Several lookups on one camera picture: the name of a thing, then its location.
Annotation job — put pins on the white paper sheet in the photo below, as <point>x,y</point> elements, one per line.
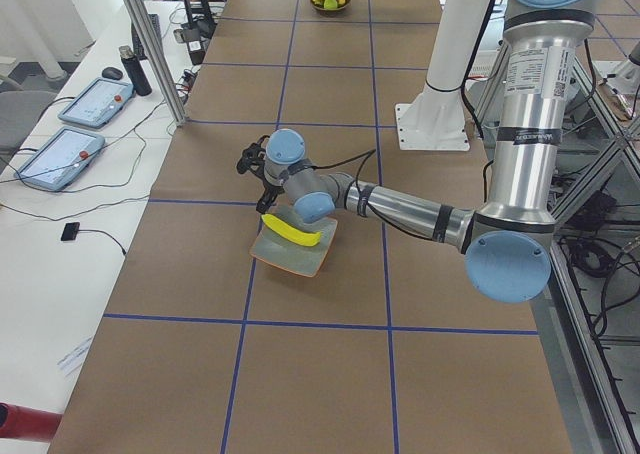
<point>74,359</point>

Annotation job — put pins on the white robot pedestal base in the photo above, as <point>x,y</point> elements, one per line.
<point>435,120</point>

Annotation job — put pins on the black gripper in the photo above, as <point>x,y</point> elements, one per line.
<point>270,191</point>

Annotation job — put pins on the blue teach pendant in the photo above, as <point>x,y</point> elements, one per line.
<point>98,103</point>
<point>61,159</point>

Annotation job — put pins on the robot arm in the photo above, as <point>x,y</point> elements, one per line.
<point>506,241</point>

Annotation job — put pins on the wicker fruit basket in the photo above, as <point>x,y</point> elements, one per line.
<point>329,6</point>

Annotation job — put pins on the red cylinder object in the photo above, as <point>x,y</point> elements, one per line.
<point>22,423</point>

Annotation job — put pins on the near blue teach pendant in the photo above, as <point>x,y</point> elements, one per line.
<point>61,159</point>

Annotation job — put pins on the grey square plate orange rim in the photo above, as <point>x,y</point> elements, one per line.
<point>272,249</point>

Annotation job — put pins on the black water bottle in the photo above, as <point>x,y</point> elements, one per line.
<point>135,71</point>

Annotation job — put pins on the black computer mouse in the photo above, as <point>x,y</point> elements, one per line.
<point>112,73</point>

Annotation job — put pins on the black stand with label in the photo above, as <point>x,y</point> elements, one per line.
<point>197,32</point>

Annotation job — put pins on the aluminium frame post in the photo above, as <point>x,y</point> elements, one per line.
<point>139,17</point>

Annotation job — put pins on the far blue teach pendant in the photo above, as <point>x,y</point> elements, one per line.
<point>98,103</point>

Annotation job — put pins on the small black box on table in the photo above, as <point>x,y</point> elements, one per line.
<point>70,231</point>

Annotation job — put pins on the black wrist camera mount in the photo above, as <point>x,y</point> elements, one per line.
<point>253,158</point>

